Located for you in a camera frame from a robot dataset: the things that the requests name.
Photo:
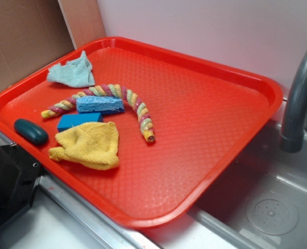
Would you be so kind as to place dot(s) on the grey faucet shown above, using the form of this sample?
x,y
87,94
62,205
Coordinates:
x,y
294,122

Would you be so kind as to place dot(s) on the brown cardboard panel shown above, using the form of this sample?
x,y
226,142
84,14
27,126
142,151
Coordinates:
x,y
36,33

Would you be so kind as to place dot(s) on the round sink drain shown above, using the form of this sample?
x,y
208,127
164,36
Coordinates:
x,y
272,214

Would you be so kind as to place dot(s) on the red plastic tray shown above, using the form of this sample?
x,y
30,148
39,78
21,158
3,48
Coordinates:
x,y
203,113

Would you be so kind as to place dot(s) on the light blue sponge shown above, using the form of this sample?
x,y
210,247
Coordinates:
x,y
100,104

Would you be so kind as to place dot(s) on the blue rectangular block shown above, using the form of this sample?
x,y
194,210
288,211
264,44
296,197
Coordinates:
x,y
71,120

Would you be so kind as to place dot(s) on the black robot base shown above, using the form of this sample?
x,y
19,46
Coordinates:
x,y
19,177

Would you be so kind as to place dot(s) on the yellow cloth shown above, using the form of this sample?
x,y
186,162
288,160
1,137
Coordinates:
x,y
92,144

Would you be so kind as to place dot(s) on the dark green oval soap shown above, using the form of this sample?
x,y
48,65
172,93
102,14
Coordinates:
x,y
31,132

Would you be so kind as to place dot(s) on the grey plastic sink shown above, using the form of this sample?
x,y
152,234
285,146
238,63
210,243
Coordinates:
x,y
218,219

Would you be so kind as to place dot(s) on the light blue cloth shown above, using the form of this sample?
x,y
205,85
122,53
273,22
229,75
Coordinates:
x,y
76,73

